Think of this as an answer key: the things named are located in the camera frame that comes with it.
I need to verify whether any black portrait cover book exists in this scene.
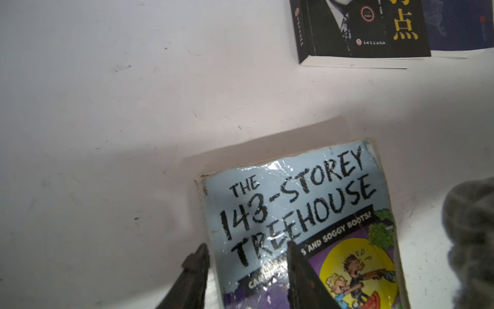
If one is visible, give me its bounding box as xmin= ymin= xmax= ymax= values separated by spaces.
xmin=290 ymin=0 xmax=431 ymax=69

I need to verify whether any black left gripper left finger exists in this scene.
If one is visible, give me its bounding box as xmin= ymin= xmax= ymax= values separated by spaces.
xmin=156 ymin=243 xmax=210 ymax=309

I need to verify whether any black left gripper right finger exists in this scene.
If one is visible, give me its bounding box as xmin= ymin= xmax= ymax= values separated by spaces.
xmin=287 ymin=241 xmax=340 ymax=309

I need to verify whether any grey striped cloth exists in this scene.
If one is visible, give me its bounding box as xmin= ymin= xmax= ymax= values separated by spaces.
xmin=442 ymin=178 xmax=493 ymax=308

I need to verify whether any blue book top right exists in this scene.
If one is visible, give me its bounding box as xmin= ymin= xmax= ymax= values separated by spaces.
xmin=422 ymin=0 xmax=493 ymax=59

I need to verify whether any Treehouse colourful paperback book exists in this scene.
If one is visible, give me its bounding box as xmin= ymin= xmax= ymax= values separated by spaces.
xmin=198 ymin=140 xmax=409 ymax=308

